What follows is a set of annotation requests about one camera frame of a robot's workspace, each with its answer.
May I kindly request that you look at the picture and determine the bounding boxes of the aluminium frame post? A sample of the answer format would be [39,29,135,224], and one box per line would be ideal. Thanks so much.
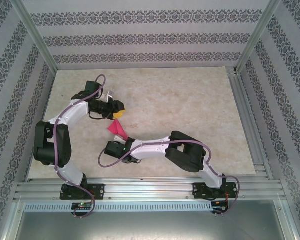
[235,0,284,74]
[9,0,59,73]

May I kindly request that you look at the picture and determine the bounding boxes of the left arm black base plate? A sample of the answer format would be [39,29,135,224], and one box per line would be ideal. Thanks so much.
[59,183,106,201]

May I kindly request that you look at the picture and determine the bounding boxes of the aluminium mounting rail beam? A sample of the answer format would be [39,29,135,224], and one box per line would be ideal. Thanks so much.
[13,176,287,201]

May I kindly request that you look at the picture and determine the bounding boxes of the grey metal sheet panel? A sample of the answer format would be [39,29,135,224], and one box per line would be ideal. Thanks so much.
[12,199,296,240]

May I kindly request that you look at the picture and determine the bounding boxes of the left wrist thin black cable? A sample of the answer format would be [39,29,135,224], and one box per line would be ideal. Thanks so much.
[88,112,109,121]

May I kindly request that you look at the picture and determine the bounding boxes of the pink square paper sheet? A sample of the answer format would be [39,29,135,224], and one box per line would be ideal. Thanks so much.
[107,119,130,141]

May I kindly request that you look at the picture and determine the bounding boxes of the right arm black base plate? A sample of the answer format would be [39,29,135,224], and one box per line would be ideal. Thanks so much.
[192,182,239,200]

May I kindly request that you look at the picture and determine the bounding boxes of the slotted grey cable duct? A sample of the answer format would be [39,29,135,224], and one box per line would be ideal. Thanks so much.
[23,201,213,212]

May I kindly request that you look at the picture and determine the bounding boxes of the aluminium lower frame strut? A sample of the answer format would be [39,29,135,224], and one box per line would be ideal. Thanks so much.
[273,198,300,240]
[0,198,26,240]

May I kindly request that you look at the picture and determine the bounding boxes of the aluminium side rail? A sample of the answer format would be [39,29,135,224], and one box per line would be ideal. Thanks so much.
[226,66,275,181]

